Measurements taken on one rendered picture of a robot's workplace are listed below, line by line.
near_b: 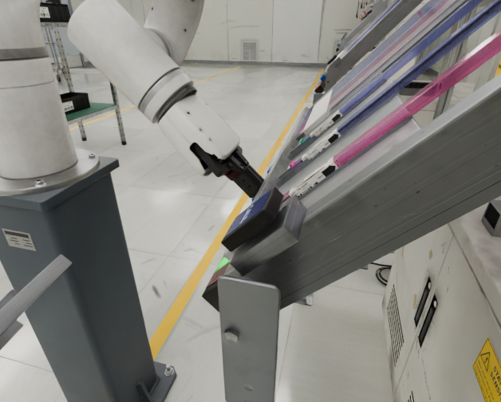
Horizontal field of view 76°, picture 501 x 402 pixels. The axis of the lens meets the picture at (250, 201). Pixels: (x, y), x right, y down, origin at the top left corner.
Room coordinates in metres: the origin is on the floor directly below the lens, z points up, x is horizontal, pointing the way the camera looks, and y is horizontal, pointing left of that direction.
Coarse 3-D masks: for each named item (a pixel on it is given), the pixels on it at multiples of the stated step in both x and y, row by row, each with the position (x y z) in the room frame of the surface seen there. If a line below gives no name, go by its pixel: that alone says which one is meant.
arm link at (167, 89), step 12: (180, 72) 0.47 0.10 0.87; (156, 84) 0.44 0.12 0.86; (168, 84) 0.44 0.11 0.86; (180, 84) 0.45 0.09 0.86; (192, 84) 0.49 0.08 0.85; (156, 96) 0.43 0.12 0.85; (168, 96) 0.43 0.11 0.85; (144, 108) 0.44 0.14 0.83; (156, 108) 0.43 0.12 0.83; (156, 120) 0.47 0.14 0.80
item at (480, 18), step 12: (480, 12) 0.38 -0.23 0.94; (492, 12) 0.37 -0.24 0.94; (468, 24) 0.37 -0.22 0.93; (480, 24) 0.37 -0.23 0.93; (456, 36) 0.38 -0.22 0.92; (468, 36) 0.37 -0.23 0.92; (444, 48) 0.38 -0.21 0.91; (420, 60) 0.39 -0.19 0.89; (432, 60) 0.38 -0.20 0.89; (408, 72) 0.39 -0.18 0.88; (420, 72) 0.38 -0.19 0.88; (396, 84) 0.39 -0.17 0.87; (384, 96) 0.39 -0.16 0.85; (360, 108) 0.41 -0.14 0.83; (372, 108) 0.39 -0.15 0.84; (348, 120) 0.40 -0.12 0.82
